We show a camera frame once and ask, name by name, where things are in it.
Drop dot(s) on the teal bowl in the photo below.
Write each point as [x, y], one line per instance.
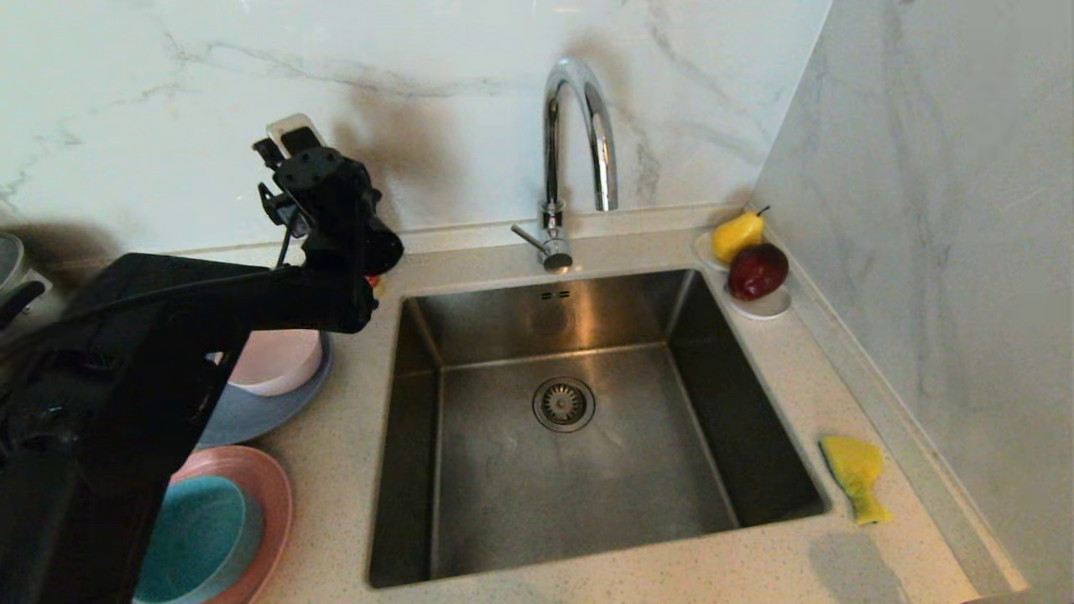
[201, 537]

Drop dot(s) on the stainless steel pot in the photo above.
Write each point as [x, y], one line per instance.
[8, 256]

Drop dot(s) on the pale pink bowl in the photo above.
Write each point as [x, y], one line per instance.
[281, 361]

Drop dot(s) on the dark red apple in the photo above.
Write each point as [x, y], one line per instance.
[758, 272]

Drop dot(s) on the orange dish soap bottle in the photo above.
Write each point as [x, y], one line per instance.
[375, 285]

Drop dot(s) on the yellow pear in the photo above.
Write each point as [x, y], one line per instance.
[736, 236]

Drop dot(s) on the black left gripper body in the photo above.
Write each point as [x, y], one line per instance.
[344, 218]

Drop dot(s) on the stainless steel sink basin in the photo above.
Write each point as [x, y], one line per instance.
[587, 495]

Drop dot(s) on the chrome gooseneck faucet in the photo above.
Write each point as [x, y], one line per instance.
[551, 151]

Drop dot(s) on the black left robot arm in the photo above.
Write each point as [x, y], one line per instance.
[126, 377]

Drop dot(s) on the pink plate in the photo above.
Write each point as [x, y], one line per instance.
[270, 503]

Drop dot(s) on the small white fruit dish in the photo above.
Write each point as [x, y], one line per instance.
[767, 308]

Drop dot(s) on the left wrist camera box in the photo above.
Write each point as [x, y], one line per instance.
[295, 134]

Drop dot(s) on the yellow green sponge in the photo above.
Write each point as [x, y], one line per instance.
[852, 466]

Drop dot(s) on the blue grey plate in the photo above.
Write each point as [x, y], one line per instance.
[268, 413]

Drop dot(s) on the round metal drain strainer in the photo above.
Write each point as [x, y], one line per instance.
[564, 404]

